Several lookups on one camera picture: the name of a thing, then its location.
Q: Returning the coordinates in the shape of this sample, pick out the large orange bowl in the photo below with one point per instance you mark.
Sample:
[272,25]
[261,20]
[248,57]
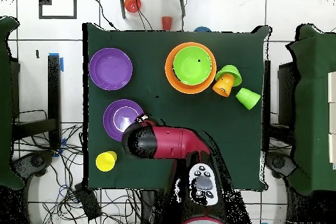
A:
[169,71]

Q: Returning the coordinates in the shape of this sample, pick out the black box on floor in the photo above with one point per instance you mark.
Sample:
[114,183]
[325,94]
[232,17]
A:
[89,203]

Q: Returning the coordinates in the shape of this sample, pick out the dark green tablecloth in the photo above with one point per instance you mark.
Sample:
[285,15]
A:
[131,37]

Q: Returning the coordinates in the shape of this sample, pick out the neighbouring green table cloth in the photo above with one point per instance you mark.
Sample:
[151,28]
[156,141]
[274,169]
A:
[312,103]
[5,103]

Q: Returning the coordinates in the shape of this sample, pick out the white boxes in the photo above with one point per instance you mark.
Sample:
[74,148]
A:
[332,119]

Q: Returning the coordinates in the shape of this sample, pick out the grey camera stand legs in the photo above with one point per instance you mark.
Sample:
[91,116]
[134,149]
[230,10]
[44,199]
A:
[122,3]

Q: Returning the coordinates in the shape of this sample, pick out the small green bowl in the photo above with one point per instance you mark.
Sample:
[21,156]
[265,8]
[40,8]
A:
[231,71]

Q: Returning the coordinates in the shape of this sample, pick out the black square frame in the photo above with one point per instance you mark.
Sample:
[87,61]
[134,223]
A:
[74,3]

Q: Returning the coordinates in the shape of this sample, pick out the grey black machine base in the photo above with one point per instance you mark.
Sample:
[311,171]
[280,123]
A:
[278,161]
[34,161]

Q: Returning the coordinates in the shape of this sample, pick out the small orange bowl on floor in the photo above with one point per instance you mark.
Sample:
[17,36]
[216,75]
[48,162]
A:
[132,3]

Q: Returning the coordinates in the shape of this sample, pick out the red cup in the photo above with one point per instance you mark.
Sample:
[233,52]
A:
[167,23]

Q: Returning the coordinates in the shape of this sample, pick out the black post stand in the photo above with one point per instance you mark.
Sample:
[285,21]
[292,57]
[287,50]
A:
[54,90]

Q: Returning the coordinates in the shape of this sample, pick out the purple bowl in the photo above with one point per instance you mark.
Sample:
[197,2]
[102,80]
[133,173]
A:
[110,58]
[109,120]

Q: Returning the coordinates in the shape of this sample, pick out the blue bowl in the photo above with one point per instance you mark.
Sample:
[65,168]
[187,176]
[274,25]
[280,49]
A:
[202,29]

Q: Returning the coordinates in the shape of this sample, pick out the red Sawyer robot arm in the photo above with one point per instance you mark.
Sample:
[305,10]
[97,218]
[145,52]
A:
[168,142]

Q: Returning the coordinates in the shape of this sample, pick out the orange cup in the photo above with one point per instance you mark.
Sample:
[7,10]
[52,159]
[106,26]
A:
[223,84]

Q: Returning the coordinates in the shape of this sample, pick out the large green bowl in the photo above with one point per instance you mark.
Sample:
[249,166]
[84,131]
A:
[193,65]

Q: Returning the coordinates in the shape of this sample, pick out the yellow cup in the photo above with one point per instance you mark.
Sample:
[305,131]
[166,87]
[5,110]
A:
[104,162]

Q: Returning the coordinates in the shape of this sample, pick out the green cup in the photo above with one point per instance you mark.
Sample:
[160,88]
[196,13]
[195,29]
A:
[248,98]

